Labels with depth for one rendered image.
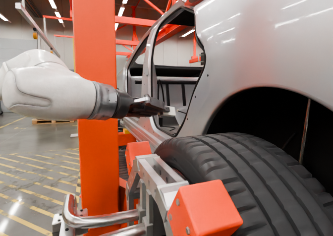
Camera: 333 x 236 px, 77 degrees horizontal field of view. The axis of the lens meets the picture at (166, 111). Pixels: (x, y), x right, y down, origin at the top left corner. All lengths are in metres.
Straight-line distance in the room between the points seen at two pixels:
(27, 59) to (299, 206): 0.62
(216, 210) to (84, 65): 0.74
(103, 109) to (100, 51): 0.46
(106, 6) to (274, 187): 0.84
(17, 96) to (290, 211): 0.50
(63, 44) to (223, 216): 13.62
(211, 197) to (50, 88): 0.33
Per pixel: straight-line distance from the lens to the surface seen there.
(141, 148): 0.70
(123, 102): 0.52
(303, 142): 0.94
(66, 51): 13.71
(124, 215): 0.56
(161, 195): 0.41
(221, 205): 0.33
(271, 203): 0.42
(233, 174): 0.42
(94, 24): 0.94
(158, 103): 0.59
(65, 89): 0.45
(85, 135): 0.92
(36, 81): 0.44
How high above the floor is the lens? 1.31
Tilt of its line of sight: 6 degrees down
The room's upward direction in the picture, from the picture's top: straight up
